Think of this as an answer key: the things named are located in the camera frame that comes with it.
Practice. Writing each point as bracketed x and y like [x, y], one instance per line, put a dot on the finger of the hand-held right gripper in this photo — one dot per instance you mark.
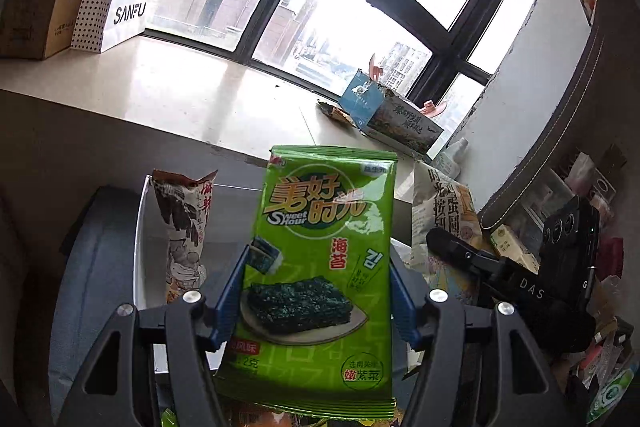
[460, 249]

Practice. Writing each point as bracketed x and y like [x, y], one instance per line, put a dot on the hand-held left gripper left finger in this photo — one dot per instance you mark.
[231, 292]

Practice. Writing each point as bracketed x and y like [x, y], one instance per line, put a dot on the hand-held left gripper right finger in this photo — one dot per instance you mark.
[404, 302]

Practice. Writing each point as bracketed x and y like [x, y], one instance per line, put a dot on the white yellow snack packet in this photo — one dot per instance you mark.
[435, 202]

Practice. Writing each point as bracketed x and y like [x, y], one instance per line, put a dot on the white cardboard box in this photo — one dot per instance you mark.
[222, 227]

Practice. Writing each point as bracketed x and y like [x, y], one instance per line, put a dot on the green seaweed snack packet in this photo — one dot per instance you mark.
[320, 227]

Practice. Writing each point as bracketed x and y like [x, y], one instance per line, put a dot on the green white carton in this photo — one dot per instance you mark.
[512, 247]

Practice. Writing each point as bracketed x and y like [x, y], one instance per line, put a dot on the brown white cartoon snack packet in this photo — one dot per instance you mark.
[182, 227]

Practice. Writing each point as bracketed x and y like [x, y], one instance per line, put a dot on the white plastic bottle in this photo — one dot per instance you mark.
[452, 154]

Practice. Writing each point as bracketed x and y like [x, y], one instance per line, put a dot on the pile of assorted packets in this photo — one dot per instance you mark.
[612, 347]

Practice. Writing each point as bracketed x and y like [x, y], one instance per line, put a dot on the landscape printed gift box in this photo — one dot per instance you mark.
[405, 122]

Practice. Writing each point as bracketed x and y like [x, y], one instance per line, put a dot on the blue torn carton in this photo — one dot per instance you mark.
[360, 99]

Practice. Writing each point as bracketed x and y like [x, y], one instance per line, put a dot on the crumpled brown wrapper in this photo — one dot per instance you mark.
[336, 112]

